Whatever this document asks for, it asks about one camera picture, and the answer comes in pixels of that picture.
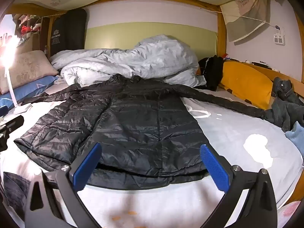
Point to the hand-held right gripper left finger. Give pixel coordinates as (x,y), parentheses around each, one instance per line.
(86,168)

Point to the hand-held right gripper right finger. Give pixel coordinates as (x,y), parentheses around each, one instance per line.
(215,168)

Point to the black puffer jacket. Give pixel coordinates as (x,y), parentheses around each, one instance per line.
(133,123)

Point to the grey printed bed sheet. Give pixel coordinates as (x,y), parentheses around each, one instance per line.
(232,133)

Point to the blue pillow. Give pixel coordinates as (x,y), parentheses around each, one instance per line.
(28,89)

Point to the white desk lamp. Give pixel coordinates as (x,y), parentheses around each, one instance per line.
(11,80)

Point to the dark grey fuzzy cloth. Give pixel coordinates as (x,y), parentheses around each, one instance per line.
(14,187)

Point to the beige patterned pillow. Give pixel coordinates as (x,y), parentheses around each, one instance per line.
(22,70)

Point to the pink floral cloth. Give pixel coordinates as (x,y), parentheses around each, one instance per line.
(291,210)

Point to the light blue cloth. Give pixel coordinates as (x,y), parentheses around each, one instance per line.
(296,135)

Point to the dark denim jeans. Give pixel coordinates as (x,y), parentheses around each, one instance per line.
(285,104)

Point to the black cloth bundle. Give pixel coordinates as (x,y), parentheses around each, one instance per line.
(211,71)

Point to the red flower decoration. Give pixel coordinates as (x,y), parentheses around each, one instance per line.
(25,29)

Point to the black hanging garment bag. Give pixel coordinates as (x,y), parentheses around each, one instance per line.
(67,32)

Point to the light grey duvet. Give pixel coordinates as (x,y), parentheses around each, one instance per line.
(133,63)

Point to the checked hanging curtain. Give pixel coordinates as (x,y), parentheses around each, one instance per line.
(247,16)

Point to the wooden bed frame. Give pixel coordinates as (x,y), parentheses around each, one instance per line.
(220,23)

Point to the white wall socket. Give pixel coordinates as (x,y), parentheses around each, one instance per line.
(279,38)

